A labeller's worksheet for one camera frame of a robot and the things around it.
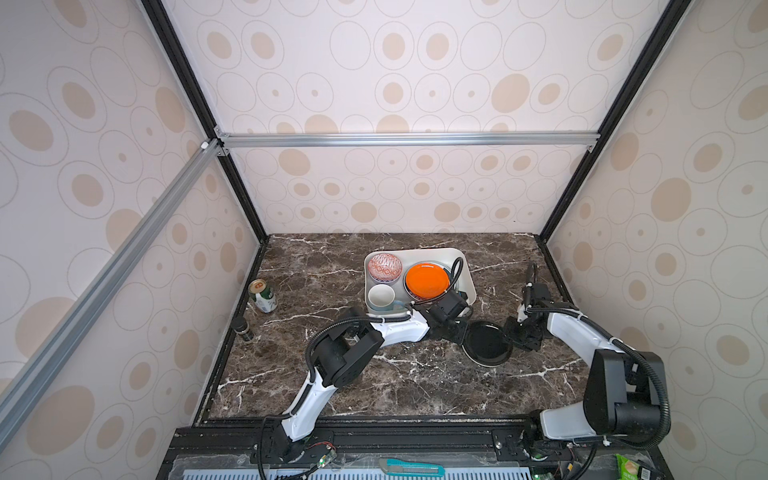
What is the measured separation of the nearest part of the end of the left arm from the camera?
0.71 metres

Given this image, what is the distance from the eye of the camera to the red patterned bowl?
1045 mm

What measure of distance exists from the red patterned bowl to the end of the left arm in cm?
29
